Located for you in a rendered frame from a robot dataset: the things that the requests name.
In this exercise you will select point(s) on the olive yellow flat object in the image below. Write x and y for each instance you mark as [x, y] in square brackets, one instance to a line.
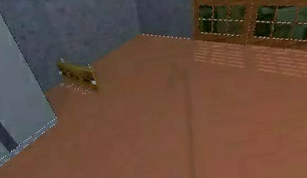
[77, 74]

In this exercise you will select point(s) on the grey fridge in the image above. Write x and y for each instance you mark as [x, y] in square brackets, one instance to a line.
[4, 99]

